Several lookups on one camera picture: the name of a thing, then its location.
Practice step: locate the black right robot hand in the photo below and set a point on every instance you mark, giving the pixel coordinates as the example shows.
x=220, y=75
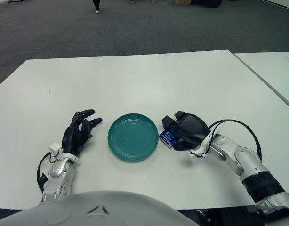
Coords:
x=191, y=128

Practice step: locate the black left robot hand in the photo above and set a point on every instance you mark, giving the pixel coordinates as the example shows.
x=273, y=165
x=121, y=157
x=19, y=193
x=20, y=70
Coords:
x=72, y=139

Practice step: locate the blue gum pack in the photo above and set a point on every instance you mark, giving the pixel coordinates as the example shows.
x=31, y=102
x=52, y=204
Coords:
x=168, y=137

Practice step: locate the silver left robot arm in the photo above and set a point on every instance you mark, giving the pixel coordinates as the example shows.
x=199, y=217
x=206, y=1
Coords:
x=56, y=174

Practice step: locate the teal ribbed plate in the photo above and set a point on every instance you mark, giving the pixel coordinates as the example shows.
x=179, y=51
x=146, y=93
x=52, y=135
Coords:
x=133, y=137

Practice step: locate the grey robot torso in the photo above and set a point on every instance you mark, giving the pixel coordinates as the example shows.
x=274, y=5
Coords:
x=88, y=212

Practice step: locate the white neighbouring table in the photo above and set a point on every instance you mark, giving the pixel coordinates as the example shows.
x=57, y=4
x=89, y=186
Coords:
x=271, y=68

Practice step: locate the black background furniture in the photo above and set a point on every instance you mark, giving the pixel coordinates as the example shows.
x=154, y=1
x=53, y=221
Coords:
x=206, y=3

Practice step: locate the brown cardboard box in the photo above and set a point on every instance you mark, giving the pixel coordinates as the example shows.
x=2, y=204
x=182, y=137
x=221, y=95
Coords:
x=182, y=2

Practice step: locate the walking person in black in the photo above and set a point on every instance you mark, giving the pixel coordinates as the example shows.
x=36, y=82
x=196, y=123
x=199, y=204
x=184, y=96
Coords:
x=96, y=4

